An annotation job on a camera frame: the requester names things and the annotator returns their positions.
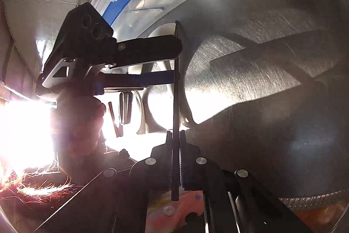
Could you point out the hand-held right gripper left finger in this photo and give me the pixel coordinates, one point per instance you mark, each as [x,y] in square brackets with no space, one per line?
[168,156]

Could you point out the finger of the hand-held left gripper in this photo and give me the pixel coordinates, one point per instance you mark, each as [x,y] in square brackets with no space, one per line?
[152,78]
[147,48]

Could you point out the red fuzzy cloth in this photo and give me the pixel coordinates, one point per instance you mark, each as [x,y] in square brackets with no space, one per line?
[16,186]

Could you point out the dark metal utensil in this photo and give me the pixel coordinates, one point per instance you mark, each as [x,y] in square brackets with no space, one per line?
[176,102]

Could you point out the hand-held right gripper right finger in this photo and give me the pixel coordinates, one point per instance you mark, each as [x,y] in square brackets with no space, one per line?
[185,175]

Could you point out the person's left hand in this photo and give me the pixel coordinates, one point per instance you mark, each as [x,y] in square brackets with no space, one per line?
[79,129]

